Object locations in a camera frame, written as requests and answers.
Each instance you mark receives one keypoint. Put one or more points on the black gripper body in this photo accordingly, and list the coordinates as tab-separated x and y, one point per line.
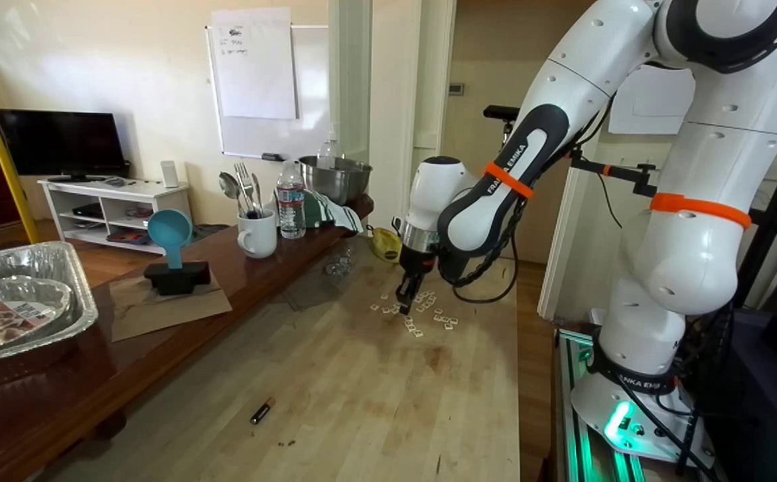
414	262

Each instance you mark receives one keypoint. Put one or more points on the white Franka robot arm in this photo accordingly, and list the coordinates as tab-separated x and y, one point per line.
700	269

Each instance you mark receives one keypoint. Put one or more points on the cream letter O tile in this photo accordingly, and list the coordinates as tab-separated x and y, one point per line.
419	332

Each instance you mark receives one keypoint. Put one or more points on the cream letter W tile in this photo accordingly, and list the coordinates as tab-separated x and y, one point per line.
451	321

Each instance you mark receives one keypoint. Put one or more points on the green striped white towel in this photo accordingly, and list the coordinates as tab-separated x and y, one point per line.
337	215

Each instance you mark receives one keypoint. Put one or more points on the stainless steel bowl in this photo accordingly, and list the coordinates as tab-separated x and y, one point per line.
344	182

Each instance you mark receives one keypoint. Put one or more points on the clear plastic water bottle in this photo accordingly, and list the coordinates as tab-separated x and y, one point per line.
290	209

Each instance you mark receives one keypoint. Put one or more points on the clear pump sanitizer bottle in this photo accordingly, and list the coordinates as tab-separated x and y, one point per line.
327	154

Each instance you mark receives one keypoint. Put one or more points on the white ceramic mug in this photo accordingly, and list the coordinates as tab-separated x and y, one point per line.
257	235

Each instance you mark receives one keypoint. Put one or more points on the white tall cabinet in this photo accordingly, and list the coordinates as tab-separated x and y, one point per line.
584	250

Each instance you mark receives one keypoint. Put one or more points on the metal kitchen utensil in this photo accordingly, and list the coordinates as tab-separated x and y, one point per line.
231	186
253	187

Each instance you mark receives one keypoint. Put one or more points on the black marker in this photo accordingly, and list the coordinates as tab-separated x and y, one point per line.
260	412

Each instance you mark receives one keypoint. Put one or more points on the white whiteboard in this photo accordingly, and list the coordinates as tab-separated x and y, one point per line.
312	89

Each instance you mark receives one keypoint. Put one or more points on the black stand block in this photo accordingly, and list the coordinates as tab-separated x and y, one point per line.
178	279

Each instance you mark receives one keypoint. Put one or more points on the brown cardboard sheet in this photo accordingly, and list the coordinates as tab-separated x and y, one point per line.
156	312

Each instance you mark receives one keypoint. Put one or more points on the white flip chart paper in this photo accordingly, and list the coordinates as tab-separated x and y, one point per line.
256	69

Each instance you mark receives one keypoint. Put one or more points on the white television shelf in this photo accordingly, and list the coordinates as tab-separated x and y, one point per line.
138	190

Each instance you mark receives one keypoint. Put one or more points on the aluminium foil tray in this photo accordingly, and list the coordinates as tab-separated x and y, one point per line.
56	269

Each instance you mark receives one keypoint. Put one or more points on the black equipment case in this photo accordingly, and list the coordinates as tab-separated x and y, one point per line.
763	401

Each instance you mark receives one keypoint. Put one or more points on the dark brown wooden counter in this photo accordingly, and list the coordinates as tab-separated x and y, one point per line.
48	401

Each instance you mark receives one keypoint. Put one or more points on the black television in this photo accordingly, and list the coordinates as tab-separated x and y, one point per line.
63	143

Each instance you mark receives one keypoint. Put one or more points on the yellow stick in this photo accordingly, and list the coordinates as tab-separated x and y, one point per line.
14	187

